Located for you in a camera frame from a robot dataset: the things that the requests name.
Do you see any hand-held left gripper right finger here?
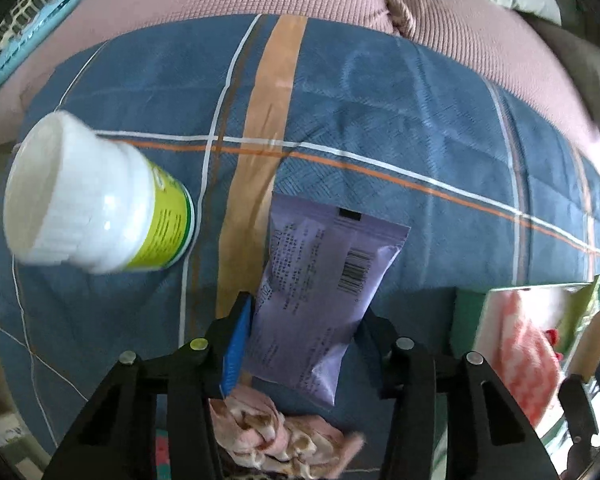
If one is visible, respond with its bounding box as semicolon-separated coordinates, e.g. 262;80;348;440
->
351;307;560;480

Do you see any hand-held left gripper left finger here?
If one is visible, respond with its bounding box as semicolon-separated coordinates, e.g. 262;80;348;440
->
42;291;253;480

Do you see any purple snack packet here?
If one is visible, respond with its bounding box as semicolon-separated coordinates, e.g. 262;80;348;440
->
241;191;411;408

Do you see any white bottle with green label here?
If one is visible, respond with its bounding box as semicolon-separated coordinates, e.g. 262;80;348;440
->
2;111;197;276

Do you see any pink patterned cloth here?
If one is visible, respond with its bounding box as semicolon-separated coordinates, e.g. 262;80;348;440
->
209;386;367;479

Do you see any green and white food packet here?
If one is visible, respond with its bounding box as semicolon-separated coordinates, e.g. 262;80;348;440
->
451;274;600;427

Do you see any blue plaid quilt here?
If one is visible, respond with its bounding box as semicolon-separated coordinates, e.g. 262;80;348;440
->
0;12;600;480

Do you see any light blue inflatable cushion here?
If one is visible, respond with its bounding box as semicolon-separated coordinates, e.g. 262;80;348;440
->
0;0;87;97

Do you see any black and white printed pillow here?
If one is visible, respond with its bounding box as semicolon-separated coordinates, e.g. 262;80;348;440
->
0;0;81;73

